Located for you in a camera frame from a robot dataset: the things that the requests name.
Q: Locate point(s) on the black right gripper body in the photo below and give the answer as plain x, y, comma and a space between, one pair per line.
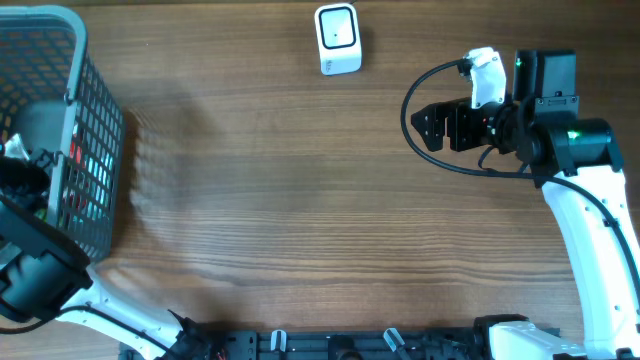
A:
474, 128

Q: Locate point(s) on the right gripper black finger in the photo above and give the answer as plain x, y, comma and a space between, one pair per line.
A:
431, 129
432, 112

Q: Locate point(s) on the grey plastic shopping basket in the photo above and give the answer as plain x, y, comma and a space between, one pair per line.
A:
54, 98

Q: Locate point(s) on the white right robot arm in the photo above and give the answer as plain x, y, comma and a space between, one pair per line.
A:
577, 165

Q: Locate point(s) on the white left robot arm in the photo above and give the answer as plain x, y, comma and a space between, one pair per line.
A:
51, 278

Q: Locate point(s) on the white barcode scanner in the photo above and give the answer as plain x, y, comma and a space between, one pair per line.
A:
338, 39

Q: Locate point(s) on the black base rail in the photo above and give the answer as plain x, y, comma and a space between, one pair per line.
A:
431, 344

